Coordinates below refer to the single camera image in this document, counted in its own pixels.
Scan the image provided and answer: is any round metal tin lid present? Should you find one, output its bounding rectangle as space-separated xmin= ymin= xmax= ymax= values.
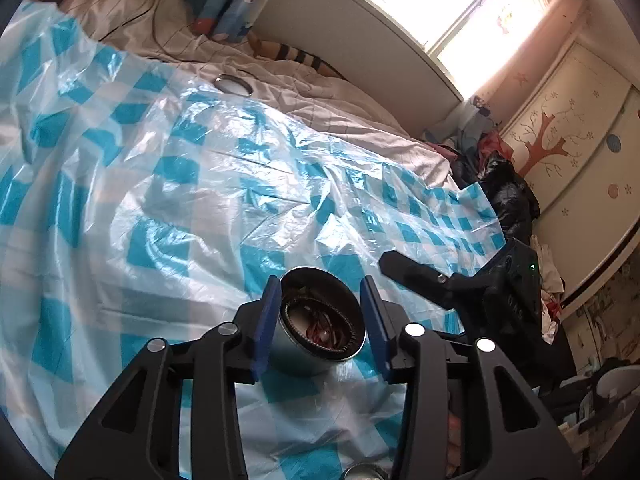
xmin=215 ymin=74 xmax=253 ymax=96

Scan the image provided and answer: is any blue printed pillow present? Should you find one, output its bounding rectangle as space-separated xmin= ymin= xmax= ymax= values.
xmin=185 ymin=0 xmax=273 ymax=43

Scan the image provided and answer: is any white curved headboard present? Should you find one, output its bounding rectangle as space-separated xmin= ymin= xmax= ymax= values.
xmin=252 ymin=0 xmax=463 ymax=133

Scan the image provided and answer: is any pile of colourful clothes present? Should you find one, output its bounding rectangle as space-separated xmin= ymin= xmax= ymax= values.
xmin=425 ymin=100 xmax=516 ymax=171

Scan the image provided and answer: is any grey rounded object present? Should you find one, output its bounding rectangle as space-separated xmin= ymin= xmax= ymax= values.
xmin=580 ymin=360 xmax=640 ymax=426

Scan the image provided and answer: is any striped plush toy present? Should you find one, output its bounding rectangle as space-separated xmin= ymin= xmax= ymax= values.
xmin=247 ymin=30 xmax=346 ymax=81

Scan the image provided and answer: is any black jacket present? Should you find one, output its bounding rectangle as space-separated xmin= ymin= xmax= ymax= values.
xmin=452 ymin=152 xmax=541 ymax=241

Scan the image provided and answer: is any white and red cloth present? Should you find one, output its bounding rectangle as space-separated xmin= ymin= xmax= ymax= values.
xmin=530 ymin=235 xmax=566 ymax=341

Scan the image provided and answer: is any cream wardrobe with tree decal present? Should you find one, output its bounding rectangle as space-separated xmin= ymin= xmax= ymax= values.
xmin=500 ymin=40 xmax=640 ymax=291

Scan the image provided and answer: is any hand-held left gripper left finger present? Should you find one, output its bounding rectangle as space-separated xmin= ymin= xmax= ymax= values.
xmin=54 ymin=275 xmax=282 ymax=480

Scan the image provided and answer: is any blue checkered plastic sheet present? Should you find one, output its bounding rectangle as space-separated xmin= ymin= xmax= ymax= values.
xmin=0 ymin=0 xmax=506 ymax=480

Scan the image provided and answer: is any black cable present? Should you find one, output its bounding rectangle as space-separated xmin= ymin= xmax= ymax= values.
xmin=60 ymin=0 xmax=261 ymax=81

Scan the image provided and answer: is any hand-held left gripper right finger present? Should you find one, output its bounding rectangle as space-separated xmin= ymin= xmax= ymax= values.
xmin=360 ymin=276 xmax=583 ymax=480

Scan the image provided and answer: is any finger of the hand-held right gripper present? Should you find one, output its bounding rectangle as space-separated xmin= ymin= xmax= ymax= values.
xmin=379 ymin=251 xmax=488 ymax=311

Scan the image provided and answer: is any white bed quilt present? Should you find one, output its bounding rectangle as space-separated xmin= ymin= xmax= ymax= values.
xmin=60 ymin=0 xmax=451 ymax=196

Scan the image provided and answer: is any bright window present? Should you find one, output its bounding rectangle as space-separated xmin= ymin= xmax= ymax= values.
xmin=340 ymin=0 xmax=586 ymax=101

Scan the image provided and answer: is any round metal tin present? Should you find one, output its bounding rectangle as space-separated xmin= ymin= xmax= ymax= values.
xmin=265 ymin=266 xmax=368 ymax=377

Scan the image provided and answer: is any shiny round metal object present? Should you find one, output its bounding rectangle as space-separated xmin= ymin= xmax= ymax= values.
xmin=342 ymin=464 xmax=391 ymax=480

